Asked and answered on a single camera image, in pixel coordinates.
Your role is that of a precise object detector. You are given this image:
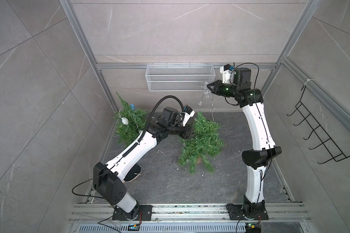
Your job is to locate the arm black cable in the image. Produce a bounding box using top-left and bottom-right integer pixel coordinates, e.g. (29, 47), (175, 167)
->
(71, 95), (185, 233)
(224, 62), (273, 233)

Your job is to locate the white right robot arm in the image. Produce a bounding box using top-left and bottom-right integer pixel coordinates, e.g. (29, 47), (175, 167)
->
(207, 64), (282, 220)

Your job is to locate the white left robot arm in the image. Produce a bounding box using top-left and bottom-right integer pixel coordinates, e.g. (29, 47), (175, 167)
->
(93, 106), (195, 220)

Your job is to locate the small green christmas tree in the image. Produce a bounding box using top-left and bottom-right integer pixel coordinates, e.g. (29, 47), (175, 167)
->
(178, 112), (225, 174)
(114, 92), (147, 147)

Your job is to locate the clear bulb string light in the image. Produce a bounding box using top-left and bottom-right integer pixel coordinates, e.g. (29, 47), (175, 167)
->
(198, 81), (216, 121)

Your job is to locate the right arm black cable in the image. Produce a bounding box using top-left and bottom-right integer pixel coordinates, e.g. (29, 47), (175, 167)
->
(224, 62), (273, 233)

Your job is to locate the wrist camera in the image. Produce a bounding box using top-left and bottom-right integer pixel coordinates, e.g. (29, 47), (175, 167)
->
(181, 105), (195, 127)
(220, 64), (234, 84)

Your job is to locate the metal base rail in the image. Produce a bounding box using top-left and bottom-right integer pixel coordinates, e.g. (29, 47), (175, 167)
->
(67, 203), (311, 223)

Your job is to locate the white cloud light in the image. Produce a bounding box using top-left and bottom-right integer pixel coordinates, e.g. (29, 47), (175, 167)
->
(121, 117), (129, 125)

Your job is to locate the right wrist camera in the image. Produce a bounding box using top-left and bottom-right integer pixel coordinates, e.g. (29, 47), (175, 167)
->
(220, 64), (234, 84)

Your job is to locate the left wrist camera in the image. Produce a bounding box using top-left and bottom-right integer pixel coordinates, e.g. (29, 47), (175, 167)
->
(181, 105), (195, 127)

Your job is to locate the black wire hook rack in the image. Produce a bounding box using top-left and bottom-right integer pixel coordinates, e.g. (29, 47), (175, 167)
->
(287, 85), (350, 165)

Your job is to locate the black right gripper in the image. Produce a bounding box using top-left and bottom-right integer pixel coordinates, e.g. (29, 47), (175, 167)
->
(207, 82), (239, 101)

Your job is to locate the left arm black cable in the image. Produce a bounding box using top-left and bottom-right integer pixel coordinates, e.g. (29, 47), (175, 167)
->
(71, 95), (185, 233)

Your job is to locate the white wire mesh basket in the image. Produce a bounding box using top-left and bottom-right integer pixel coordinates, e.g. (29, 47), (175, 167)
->
(145, 65), (215, 92)

